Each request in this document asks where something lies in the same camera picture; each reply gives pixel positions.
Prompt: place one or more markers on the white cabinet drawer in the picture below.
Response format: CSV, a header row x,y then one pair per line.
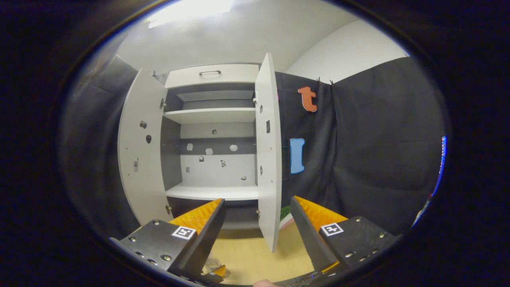
x,y
239,75

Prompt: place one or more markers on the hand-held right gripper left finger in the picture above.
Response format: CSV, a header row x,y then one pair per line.
x,y
207,235

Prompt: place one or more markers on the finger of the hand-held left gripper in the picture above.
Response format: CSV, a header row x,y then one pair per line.
x,y
220,272

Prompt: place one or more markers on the white and grey cabinet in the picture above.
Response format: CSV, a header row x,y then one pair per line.
x,y
217,171

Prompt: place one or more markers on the black backdrop cloth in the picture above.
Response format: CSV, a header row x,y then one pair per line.
x,y
378,159

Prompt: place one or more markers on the white cabinet shelf board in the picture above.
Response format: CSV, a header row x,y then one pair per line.
x,y
211,115

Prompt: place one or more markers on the white cabinet door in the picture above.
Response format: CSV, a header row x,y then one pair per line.
x,y
139,179
269,179

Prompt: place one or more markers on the watermelon slice toy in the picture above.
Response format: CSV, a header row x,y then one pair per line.
x,y
286,217

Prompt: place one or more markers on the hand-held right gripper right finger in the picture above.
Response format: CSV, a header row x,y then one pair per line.
x,y
305,235

